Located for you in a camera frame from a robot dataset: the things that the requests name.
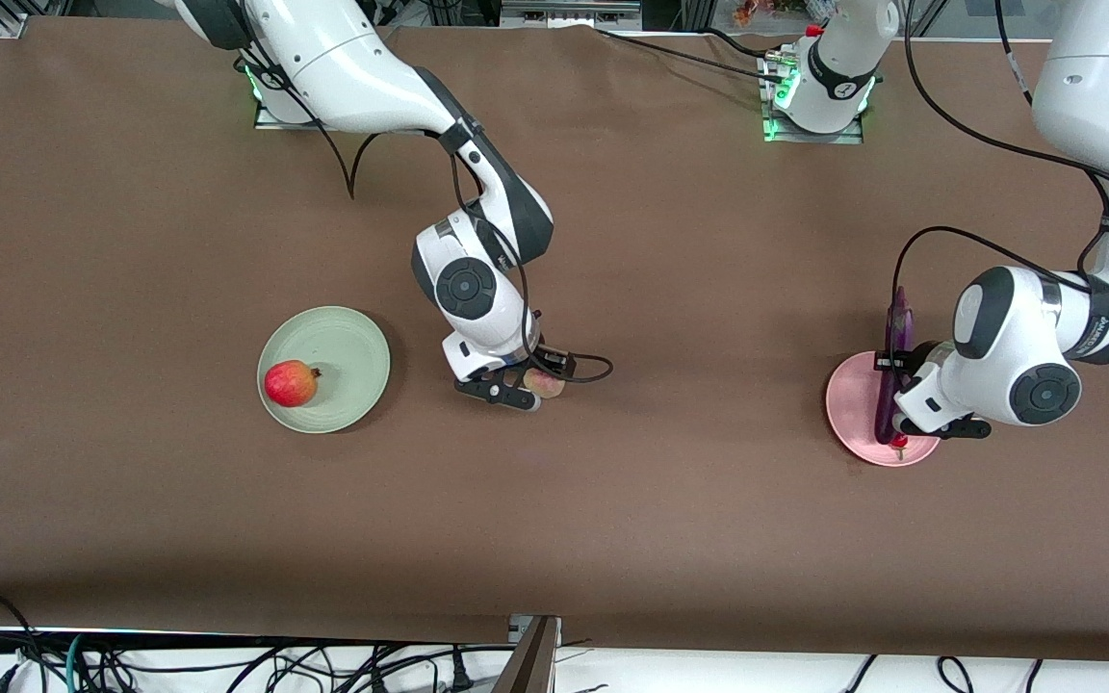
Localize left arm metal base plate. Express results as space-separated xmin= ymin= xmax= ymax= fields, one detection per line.
xmin=761 ymin=53 xmax=865 ymax=145

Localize pink round plate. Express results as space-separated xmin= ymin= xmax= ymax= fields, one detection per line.
xmin=825 ymin=351 xmax=942 ymax=469

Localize red round apple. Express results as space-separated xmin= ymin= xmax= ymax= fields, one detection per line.
xmin=264 ymin=360 xmax=322 ymax=408

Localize short black table cable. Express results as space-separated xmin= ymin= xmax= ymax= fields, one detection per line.
xmin=697 ymin=27 xmax=775 ymax=61

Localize colourful background items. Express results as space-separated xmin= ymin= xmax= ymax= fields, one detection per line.
xmin=733 ymin=0 xmax=839 ymax=25

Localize brown table cloth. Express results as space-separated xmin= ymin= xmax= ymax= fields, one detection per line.
xmin=0 ymin=17 xmax=1109 ymax=665

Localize pale green round plate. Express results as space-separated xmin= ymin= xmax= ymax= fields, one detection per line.
xmin=257 ymin=306 xmax=392 ymax=435

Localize purple long eggplant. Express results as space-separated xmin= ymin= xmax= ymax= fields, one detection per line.
xmin=875 ymin=286 xmax=915 ymax=447

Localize grey metal post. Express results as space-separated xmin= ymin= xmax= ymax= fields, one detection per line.
xmin=495 ymin=616 xmax=562 ymax=693

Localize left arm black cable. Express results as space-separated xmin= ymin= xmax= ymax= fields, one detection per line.
xmin=890 ymin=0 xmax=1109 ymax=372

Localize long black table cable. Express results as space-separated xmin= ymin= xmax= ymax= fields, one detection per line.
xmin=596 ymin=29 xmax=787 ymax=86

